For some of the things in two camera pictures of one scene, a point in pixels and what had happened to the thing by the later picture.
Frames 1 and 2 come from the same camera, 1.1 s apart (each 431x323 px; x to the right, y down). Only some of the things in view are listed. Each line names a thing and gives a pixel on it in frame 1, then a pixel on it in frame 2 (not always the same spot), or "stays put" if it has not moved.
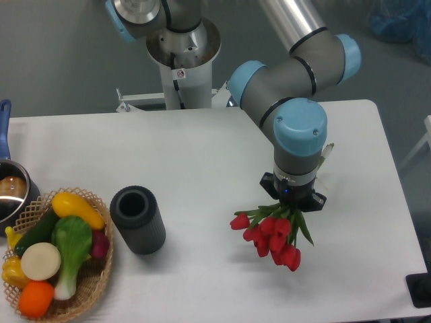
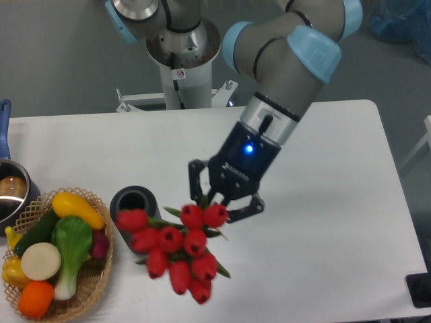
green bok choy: x=73 y=237 stays put
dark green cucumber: x=40 y=231 stays put
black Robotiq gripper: x=292 y=196 -> x=235 y=171
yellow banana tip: x=13 y=237 stays put
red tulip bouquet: x=275 y=227 -> x=174 y=243
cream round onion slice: x=40 y=261 stays put
